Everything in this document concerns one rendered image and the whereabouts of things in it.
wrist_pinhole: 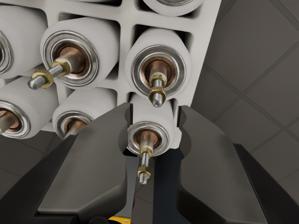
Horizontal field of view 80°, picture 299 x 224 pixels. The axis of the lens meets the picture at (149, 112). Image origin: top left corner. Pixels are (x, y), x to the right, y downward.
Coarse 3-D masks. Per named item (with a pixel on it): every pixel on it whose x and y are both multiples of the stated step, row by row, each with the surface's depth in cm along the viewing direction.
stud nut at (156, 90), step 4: (152, 88) 18; (156, 88) 18; (160, 88) 18; (152, 92) 18; (156, 92) 18; (160, 92) 18; (164, 92) 18; (148, 96) 18; (152, 96) 18; (164, 96) 18; (152, 100) 18; (164, 100) 18
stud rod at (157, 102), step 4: (156, 80) 21; (160, 80) 21; (156, 84) 20; (160, 84) 20; (156, 96) 17; (160, 96) 18; (156, 100) 17; (160, 100) 17; (156, 104) 17; (160, 104) 17
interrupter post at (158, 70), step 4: (152, 68) 24; (156, 68) 23; (160, 68) 23; (164, 68) 24; (152, 72) 22; (156, 72) 22; (160, 72) 22; (164, 72) 22; (152, 76) 22; (164, 76) 22
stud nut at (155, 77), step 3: (156, 75) 22; (159, 75) 21; (153, 78) 21; (156, 78) 21; (159, 78) 21; (162, 78) 21; (150, 81) 22; (153, 81) 21; (162, 81) 21; (165, 81) 21; (150, 84) 22; (153, 84) 22; (162, 84) 21; (165, 84) 22; (162, 87) 22
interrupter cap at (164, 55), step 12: (144, 48) 23; (156, 48) 23; (168, 48) 23; (144, 60) 24; (156, 60) 24; (168, 60) 24; (180, 60) 23; (132, 72) 24; (144, 72) 25; (168, 72) 25; (180, 72) 24; (144, 84) 25; (168, 84) 25; (180, 84) 25; (168, 96) 26
